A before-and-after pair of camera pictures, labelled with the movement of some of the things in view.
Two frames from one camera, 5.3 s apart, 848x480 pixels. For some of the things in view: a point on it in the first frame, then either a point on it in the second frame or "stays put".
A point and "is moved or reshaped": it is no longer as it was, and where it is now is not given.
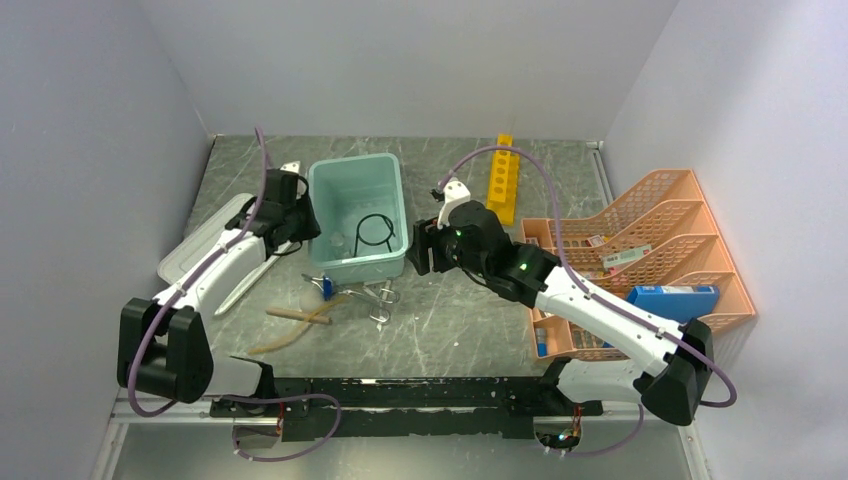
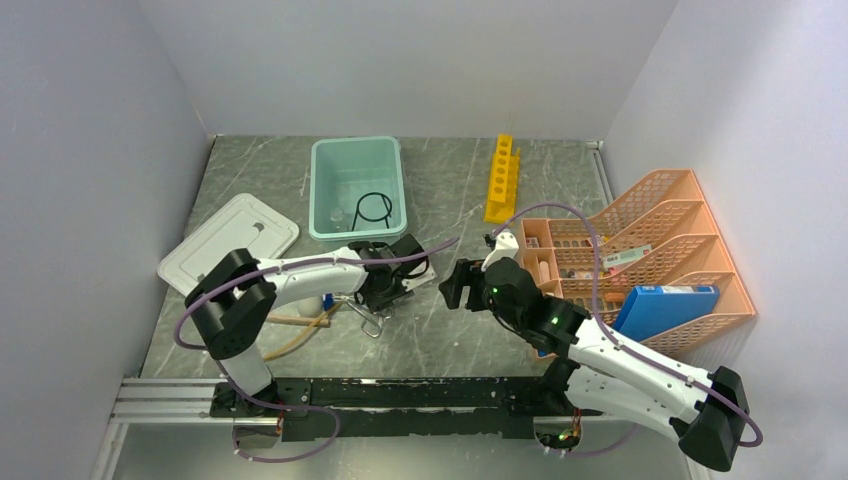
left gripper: x=312 y=228 -> x=377 y=303
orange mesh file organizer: x=663 y=234 stays put
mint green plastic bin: x=361 y=207 is moved or reshaped
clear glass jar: x=337 y=239 -> x=336 y=214
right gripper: x=426 y=235 -> x=452 y=287
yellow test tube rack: x=504 y=181 stays put
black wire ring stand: x=358 y=236 is moved or reshaped
